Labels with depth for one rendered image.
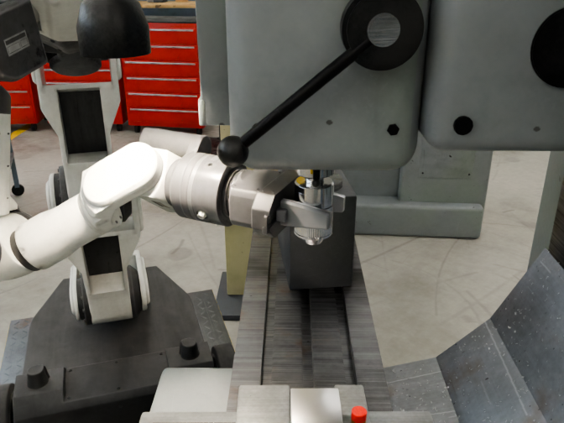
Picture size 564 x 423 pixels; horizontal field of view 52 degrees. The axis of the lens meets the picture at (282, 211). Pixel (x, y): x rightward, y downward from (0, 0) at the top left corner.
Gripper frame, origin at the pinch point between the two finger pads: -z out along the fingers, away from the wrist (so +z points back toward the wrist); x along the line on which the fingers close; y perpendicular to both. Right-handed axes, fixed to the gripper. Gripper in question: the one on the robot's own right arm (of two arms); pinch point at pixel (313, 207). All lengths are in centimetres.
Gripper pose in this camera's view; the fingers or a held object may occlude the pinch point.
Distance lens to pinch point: 70.1
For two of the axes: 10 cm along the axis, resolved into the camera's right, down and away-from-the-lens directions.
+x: 4.0, -3.7, 8.4
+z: -9.2, -1.8, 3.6
